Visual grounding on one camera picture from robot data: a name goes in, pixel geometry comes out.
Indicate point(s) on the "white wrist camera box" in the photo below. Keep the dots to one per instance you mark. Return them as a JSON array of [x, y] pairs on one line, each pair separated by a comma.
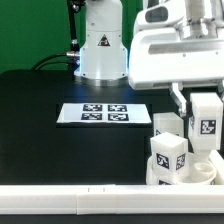
[[162, 15]]

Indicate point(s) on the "white round stool seat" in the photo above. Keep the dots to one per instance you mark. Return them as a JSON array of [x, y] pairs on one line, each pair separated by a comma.
[[203, 173]]

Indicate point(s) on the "white sheet with markers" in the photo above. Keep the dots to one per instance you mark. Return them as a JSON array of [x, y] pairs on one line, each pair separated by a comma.
[[104, 113]]

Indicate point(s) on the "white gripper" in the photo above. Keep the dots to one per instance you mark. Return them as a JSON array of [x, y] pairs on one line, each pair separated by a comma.
[[159, 59]]

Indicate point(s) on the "white front rail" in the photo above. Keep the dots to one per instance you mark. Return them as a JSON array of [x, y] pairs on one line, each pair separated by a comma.
[[111, 199]]

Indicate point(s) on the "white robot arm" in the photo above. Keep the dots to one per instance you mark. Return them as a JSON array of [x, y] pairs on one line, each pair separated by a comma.
[[104, 61]]

